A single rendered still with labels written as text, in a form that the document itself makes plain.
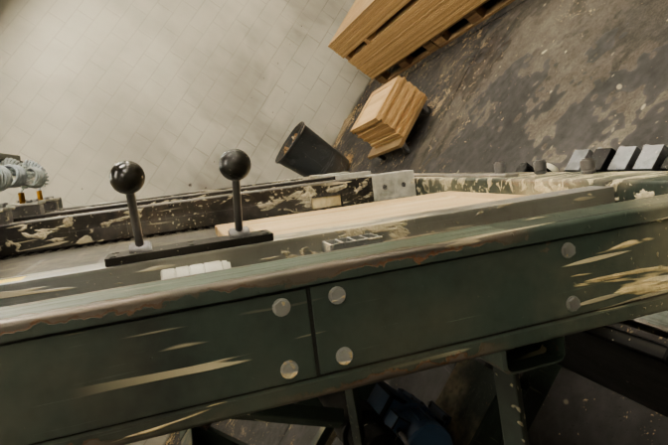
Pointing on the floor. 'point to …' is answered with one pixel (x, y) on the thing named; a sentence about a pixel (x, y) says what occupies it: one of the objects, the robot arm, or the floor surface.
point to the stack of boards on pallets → (428, 1)
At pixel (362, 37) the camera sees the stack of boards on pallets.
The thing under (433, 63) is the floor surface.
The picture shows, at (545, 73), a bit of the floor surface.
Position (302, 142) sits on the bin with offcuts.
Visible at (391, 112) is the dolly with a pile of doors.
